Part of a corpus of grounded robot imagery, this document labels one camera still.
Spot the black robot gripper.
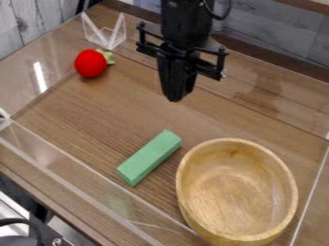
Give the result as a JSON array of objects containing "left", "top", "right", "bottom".
[{"left": 137, "top": 0, "right": 229, "bottom": 102}]

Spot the red plush strawberry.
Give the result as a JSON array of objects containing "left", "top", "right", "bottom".
[{"left": 74, "top": 49, "right": 116, "bottom": 78}]

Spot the green rectangular block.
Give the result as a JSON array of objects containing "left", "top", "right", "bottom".
[{"left": 117, "top": 130, "right": 181, "bottom": 186}]

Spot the wooden bowl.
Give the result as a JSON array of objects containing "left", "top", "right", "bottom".
[{"left": 177, "top": 137, "right": 299, "bottom": 246}]

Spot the clear acrylic corner bracket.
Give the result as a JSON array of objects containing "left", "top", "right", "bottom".
[{"left": 82, "top": 12, "right": 126, "bottom": 50}]

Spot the clear acrylic tray wall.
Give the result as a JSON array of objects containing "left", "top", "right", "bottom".
[{"left": 0, "top": 19, "right": 329, "bottom": 246}]

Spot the black metal mount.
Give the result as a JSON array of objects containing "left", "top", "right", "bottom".
[{"left": 29, "top": 213, "right": 75, "bottom": 246}]

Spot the black cable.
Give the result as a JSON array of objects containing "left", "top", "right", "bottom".
[{"left": 0, "top": 217, "right": 37, "bottom": 246}]

